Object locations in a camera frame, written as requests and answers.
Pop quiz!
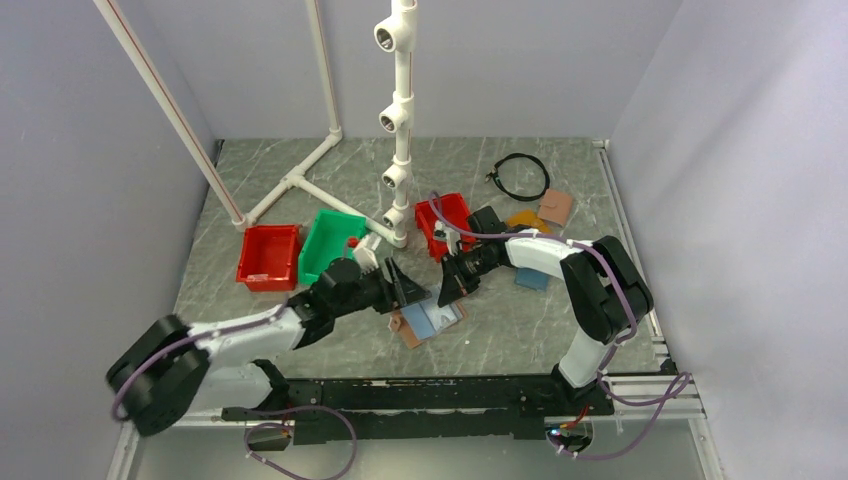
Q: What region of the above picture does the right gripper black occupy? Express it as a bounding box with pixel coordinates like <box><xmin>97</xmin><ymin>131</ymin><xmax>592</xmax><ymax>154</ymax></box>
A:
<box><xmin>438</xmin><ymin>248</ymin><xmax>499</xmax><ymax>308</ymax></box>

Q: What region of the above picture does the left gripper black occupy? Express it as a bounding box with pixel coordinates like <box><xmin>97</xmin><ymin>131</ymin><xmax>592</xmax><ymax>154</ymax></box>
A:
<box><xmin>332</xmin><ymin>257</ymin><xmax>431</xmax><ymax>319</ymax></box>

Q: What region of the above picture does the brown card holder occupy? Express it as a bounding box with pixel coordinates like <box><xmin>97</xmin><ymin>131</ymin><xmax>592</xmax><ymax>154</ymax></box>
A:
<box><xmin>388</xmin><ymin>309</ymin><xmax>438</xmax><ymax>349</ymax></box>

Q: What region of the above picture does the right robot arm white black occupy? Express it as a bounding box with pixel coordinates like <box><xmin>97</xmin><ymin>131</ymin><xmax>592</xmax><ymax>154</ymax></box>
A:
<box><xmin>438</xmin><ymin>207</ymin><xmax>655</xmax><ymax>415</ymax></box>

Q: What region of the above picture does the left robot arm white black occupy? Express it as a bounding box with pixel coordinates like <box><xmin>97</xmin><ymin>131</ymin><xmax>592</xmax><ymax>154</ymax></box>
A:
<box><xmin>105</xmin><ymin>258</ymin><xmax>431</xmax><ymax>437</ymax></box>

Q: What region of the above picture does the blue card holder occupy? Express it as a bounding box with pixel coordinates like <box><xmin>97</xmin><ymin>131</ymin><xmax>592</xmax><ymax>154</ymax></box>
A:
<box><xmin>514</xmin><ymin>268</ymin><xmax>550</xmax><ymax>292</ymax></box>

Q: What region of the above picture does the orange card holder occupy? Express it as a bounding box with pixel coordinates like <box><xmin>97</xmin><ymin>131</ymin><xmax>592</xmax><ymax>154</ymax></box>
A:
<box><xmin>505</xmin><ymin>210</ymin><xmax>552</xmax><ymax>234</ymax></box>

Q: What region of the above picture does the pink card holder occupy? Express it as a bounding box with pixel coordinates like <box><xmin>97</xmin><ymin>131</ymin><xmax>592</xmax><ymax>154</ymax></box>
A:
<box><xmin>537</xmin><ymin>189</ymin><xmax>574</xmax><ymax>227</ymax></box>

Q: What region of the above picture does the red bin right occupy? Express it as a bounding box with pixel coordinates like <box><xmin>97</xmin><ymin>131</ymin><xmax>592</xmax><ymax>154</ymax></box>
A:
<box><xmin>414</xmin><ymin>192</ymin><xmax>478</xmax><ymax>264</ymax></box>

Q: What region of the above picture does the red bin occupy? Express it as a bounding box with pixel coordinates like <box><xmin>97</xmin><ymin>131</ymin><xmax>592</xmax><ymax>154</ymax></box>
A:
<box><xmin>235</xmin><ymin>224</ymin><xmax>302</xmax><ymax>293</ymax></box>
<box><xmin>414</xmin><ymin>192</ymin><xmax>478</xmax><ymax>264</ymax></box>

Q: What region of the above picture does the green bin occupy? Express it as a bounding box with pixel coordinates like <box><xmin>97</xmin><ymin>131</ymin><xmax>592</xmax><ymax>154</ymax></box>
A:
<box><xmin>298</xmin><ymin>209</ymin><xmax>367</xmax><ymax>285</ymax></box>

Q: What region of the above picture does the red bin left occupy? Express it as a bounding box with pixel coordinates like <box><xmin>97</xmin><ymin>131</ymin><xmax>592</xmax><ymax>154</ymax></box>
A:
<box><xmin>235</xmin><ymin>224</ymin><xmax>302</xmax><ymax>293</ymax></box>

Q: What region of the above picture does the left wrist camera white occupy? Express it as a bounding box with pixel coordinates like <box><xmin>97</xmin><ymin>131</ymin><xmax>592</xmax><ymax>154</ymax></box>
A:
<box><xmin>344</xmin><ymin>233</ymin><xmax>382</xmax><ymax>273</ymax></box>

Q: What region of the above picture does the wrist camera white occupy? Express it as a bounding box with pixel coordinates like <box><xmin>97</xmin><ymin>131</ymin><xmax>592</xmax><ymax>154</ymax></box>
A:
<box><xmin>433</xmin><ymin>220</ymin><xmax>461</xmax><ymax>255</ymax></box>
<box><xmin>344</xmin><ymin>233</ymin><xmax>382</xmax><ymax>273</ymax></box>

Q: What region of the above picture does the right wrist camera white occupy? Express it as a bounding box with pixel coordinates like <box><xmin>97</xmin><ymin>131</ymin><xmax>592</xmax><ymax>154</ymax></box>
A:
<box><xmin>433</xmin><ymin>220</ymin><xmax>461</xmax><ymax>255</ymax></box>

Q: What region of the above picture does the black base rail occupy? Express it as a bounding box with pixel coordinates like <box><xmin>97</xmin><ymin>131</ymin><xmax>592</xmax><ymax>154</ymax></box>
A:
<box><xmin>221</xmin><ymin>374</ymin><xmax>615</xmax><ymax>445</ymax></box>

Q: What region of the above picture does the black cable loop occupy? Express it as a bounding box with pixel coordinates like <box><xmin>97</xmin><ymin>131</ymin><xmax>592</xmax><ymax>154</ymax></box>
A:
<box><xmin>484</xmin><ymin>152</ymin><xmax>552</xmax><ymax>203</ymax></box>

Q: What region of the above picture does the white pvc pipe frame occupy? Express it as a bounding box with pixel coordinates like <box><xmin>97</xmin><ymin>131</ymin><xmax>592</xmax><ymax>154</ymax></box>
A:
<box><xmin>92</xmin><ymin>0</ymin><xmax>405</xmax><ymax>250</ymax></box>

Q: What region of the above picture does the aluminium frame rail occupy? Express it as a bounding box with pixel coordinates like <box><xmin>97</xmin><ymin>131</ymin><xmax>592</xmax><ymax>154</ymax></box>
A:
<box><xmin>120</xmin><ymin>372</ymin><xmax>724</xmax><ymax>479</ymax></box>

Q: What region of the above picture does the white pvc fitting post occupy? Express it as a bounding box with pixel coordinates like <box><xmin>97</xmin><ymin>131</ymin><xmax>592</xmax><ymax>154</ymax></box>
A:
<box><xmin>373</xmin><ymin>0</ymin><xmax>418</xmax><ymax>248</ymax></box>

